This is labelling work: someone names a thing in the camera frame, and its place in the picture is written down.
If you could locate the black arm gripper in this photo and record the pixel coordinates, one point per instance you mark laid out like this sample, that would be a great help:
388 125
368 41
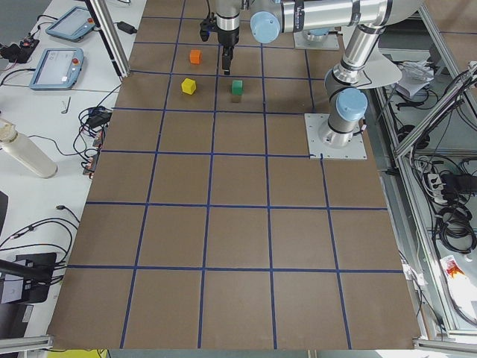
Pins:
227 37

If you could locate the orange wooden block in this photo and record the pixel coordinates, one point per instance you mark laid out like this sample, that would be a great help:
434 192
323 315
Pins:
195 56

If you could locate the green wooden block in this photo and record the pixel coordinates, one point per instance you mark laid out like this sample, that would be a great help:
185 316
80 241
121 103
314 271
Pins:
237 87

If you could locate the yellow wooden block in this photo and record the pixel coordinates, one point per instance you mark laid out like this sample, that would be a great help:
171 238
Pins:
188 86

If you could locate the black power adapter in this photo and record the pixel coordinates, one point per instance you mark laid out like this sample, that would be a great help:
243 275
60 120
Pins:
126 27

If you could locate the far teach pendant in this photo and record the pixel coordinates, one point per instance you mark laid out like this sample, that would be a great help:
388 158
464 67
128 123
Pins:
73 25

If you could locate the teach pendant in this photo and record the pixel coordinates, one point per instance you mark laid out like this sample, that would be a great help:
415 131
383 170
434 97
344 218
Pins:
58 69
73 25

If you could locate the near teach pendant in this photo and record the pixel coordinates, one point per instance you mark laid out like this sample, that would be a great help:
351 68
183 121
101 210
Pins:
58 69

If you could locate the hex key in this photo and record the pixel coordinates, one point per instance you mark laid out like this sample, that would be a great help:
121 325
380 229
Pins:
66 105

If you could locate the white bottle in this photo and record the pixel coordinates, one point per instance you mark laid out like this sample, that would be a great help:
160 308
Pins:
22 149

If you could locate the white power strip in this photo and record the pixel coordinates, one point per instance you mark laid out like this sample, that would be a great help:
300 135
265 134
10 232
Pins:
434 187

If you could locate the black monitor stand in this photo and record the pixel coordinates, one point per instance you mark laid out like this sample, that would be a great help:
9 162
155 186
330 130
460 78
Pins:
26 280

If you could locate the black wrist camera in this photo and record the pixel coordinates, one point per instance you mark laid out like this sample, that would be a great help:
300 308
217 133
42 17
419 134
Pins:
208 26

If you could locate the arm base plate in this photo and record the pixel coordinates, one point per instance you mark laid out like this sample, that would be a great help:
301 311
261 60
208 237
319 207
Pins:
324 143
317 39

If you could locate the aluminium frame rail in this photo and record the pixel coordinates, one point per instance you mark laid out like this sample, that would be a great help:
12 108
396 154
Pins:
103 22

